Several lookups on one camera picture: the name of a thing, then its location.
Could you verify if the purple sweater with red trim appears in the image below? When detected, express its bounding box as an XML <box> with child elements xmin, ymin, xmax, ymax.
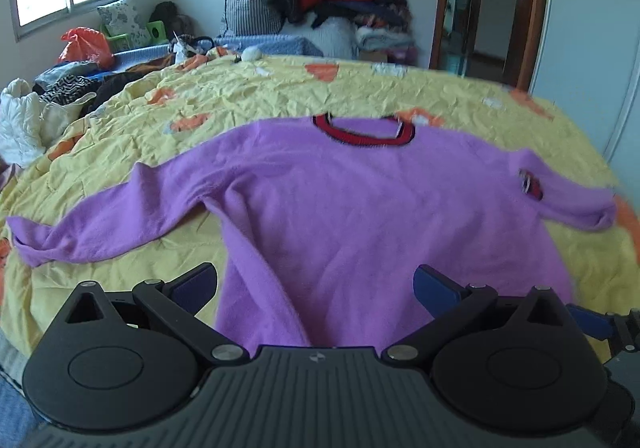
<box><xmin>8</xmin><ymin>114</ymin><xmax>616</xmax><ymax>350</ymax></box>

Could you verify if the yellow carrot-print quilt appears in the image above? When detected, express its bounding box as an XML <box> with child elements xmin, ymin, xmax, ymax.
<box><xmin>1</xmin><ymin>56</ymin><xmax>617</xmax><ymax>355</ymax></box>

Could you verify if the white padded jacket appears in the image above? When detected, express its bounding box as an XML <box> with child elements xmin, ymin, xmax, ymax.
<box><xmin>1</xmin><ymin>78</ymin><xmax>96</xmax><ymax>170</ymax></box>

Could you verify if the black white striped garment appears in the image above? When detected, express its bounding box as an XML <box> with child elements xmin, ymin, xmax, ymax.
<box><xmin>40</xmin><ymin>75</ymin><xmax>101</xmax><ymax>106</ymax></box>

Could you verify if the white plush ball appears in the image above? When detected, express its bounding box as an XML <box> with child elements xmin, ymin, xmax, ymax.
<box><xmin>241</xmin><ymin>46</ymin><xmax>262</xmax><ymax>62</ymax></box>

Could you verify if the white wardrobe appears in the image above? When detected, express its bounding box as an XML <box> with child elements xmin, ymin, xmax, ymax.
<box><xmin>533</xmin><ymin>0</ymin><xmax>639</xmax><ymax>199</ymax></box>

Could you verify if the green plastic chair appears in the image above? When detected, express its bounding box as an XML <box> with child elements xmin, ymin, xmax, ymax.
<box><xmin>101</xmin><ymin>21</ymin><xmax>168</xmax><ymax>52</ymax></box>

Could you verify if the blue quilted bedding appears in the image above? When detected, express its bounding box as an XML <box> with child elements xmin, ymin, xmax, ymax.
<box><xmin>111</xmin><ymin>34</ymin><xmax>323</xmax><ymax>73</ymax></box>

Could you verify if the orange plastic bag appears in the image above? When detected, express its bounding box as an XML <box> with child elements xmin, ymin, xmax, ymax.
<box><xmin>56</xmin><ymin>26</ymin><xmax>115</xmax><ymax>70</ymax></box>

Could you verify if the floral cushion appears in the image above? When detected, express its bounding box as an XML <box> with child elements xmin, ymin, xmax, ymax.
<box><xmin>96</xmin><ymin>0</ymin><xmax>152</xmax><ymax>50</ymax></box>

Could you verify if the checkered houndstooth bag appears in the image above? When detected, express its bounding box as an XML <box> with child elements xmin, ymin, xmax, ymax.
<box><xmin>221</xmin><ymin>0</ymin><xmax>283</xmax><ymax>36</ymax></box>

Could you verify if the wooden door frame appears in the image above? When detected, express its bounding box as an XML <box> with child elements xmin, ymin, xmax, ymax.
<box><xmin>428</xmin><ymin>0</ymin><xmax>548</xmax><ymax>90</ymax></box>

